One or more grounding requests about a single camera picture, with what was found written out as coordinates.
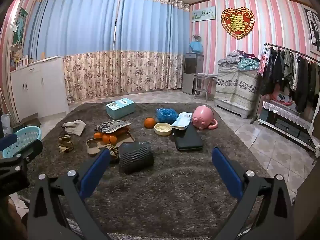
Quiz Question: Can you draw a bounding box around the person's left forearm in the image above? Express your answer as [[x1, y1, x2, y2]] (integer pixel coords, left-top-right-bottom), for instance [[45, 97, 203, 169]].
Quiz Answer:
[[0, 195, 28, 240]]

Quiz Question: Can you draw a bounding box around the pink hanging bag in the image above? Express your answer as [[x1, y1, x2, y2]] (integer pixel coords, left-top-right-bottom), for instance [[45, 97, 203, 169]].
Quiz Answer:
[[257, 45, 268, 75]]

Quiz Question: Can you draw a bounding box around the landscape wall picture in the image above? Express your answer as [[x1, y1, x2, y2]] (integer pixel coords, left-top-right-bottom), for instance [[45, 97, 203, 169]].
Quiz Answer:
[[192, 6, 216, 22]]

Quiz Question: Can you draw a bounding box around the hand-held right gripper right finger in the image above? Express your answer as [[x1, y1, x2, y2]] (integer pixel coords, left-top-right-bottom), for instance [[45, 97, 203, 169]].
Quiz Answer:
[[211, 147, 294, 240]]

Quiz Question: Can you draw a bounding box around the black flat case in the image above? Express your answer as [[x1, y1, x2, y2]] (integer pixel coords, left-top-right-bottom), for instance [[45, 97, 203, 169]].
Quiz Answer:
[[172, 124, 203, 151]]

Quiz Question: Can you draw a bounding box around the cream round bowl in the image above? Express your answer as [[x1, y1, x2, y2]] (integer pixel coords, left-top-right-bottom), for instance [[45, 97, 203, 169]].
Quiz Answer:
[[154, 122, 172, 136]]

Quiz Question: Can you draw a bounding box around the beige cloth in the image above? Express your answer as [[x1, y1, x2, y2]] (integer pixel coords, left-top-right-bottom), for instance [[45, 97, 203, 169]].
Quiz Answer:
[[62, 119, 86, 136]]

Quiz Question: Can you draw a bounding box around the teal cardboard box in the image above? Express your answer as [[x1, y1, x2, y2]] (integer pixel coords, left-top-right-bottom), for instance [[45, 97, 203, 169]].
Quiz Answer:
[[105, 98, 135, 120]]

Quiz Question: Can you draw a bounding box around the cabinet with patterned cover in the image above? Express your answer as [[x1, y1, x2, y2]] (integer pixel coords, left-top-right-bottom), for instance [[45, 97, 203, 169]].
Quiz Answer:
[[214, 62, 259, 119]]

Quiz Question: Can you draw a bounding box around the blue and floral curtain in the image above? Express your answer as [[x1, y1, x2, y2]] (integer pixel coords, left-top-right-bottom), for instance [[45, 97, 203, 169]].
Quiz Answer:
[[114, 0, 190, 91], [24, 0, 120, 103]]

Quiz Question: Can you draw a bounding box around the black and white window poster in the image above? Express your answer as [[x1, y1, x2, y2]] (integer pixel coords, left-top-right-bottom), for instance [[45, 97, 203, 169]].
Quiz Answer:
[[304, 7, 320, 52]]

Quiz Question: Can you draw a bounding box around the row of hanging clothes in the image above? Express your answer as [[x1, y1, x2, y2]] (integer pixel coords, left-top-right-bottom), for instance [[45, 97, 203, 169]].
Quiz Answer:
[[261, 46, 320, 114]]

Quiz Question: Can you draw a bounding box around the black ribbed cylinder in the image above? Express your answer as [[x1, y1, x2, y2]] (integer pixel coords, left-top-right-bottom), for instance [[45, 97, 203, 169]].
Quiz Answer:
[[118, 141, 154, 175]]

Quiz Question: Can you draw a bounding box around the patterned snack bag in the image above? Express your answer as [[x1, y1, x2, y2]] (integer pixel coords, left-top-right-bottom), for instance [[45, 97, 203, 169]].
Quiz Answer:
[[94, 120, 132, 133]]

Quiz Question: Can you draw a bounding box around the grey water dispenser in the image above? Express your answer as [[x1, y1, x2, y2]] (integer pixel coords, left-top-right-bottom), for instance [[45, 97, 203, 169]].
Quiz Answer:
[[182, 52, 204, 95]]

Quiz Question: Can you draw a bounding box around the brown phone case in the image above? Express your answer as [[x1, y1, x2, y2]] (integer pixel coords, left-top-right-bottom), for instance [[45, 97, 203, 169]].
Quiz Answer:
[[86, 132, 135, 157]]

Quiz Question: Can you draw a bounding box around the red heart wall decoration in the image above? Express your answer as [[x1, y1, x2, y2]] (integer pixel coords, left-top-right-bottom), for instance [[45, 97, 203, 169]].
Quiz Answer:
[[220, 7, 255, 40]]

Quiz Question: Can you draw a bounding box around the pile of clothes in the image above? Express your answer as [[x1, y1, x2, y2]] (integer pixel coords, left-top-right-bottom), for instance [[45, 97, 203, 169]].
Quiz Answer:
[[217, 50, 260, 71]]

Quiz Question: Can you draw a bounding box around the low cabinet with lace cloth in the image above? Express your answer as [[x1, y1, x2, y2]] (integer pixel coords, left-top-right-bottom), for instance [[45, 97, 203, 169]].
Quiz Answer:
[[258, 100, 320, 153]]

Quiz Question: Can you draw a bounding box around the light blue plastic basket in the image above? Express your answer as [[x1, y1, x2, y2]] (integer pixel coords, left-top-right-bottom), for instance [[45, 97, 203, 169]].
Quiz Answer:
[[2, 126, 42, 158]]

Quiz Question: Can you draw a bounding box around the white and blue packet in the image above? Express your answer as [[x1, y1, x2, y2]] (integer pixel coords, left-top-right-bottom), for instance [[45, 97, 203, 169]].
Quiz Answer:
[[170, 112, 193, 130]]

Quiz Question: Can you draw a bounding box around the pink pig pot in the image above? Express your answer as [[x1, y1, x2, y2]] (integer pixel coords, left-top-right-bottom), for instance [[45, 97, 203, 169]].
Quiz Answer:
[[191, 105, 218, 130]]

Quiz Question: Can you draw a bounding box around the metal clothes rack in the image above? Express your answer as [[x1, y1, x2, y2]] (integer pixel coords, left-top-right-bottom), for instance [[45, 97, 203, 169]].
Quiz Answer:
[[251, 42, 320, 125]]

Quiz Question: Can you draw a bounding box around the brown shaggy rug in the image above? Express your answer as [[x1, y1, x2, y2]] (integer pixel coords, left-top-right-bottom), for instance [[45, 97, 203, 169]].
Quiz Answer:
[[19, 102, 273, 240]]

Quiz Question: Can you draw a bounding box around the white cabinet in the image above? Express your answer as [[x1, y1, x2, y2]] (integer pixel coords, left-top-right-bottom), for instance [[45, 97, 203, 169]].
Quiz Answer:
[[10, 56, 69, 120]]

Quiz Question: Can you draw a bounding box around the camouflage wrapper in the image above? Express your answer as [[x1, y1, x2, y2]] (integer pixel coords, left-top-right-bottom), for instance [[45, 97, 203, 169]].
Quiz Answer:
[[105, 144, 120, 163], [58, 134, 74, 153]]

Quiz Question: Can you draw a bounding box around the small wooden stool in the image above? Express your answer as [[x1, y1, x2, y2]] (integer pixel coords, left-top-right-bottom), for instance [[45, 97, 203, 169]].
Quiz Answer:
[[19, 113, 41, 128], [192, 73, 217, 102]]

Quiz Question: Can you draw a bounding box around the blue plastic bag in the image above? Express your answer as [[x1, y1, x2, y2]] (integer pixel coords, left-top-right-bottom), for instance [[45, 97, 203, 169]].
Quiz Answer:
[[156, 108, 177, 125]]

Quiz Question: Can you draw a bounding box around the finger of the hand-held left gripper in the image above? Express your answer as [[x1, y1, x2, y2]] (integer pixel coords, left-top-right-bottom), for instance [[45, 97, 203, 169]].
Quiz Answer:
[[0, 139, 43, 178], [0, 133, 18, 155]]

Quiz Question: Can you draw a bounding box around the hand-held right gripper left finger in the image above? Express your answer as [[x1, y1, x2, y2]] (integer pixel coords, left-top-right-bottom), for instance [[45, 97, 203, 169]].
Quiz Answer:
[[27, 148, 118, 240]]

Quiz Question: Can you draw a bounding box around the green wall poster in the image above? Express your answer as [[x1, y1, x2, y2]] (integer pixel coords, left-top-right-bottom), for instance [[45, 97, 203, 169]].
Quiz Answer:
[[11, 7, 28, 47]]

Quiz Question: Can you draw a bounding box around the blue covered water bottle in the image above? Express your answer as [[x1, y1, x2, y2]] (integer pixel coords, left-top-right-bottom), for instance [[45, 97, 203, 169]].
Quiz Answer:
[[189, 41, 203, 54]]

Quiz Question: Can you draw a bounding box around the grey sack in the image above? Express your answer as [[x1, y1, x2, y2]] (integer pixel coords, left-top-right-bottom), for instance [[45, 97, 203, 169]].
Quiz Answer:
[[0, 114, 12, 138]]

